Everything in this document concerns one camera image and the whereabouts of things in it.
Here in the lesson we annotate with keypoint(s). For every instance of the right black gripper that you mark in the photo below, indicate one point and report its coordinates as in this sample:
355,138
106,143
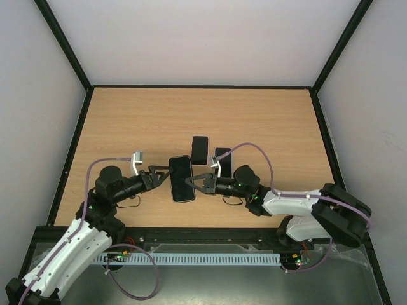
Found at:
208,183

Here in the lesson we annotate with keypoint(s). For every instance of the lilac magsafe phone case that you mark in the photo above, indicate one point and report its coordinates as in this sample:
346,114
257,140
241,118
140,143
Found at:
232,165

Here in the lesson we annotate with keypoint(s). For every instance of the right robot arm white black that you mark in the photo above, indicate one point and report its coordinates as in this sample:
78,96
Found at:
330,212

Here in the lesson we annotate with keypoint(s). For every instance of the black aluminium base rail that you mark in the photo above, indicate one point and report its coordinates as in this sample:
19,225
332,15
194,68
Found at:
261,238

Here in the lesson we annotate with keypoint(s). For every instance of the black phone case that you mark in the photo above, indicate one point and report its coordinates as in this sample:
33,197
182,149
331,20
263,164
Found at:
192,171

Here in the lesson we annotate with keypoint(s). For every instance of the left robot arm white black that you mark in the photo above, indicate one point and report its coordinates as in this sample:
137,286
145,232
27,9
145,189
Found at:
94,230

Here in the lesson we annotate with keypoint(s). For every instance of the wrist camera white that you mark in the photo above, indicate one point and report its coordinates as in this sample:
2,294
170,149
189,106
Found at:
216,166
136,160

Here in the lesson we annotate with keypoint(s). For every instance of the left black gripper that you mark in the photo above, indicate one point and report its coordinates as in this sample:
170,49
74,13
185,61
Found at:
154,182

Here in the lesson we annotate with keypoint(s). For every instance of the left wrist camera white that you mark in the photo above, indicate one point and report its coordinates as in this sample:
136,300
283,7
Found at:
136,160

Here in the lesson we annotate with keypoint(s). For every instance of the white slotted cable duct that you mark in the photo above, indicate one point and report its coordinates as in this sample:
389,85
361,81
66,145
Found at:
173,259

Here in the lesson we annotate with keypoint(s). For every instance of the black enclosure frame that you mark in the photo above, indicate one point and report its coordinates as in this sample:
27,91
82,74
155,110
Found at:
356,18

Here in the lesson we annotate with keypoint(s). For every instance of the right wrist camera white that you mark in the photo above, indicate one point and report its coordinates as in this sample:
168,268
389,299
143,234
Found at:
216,166

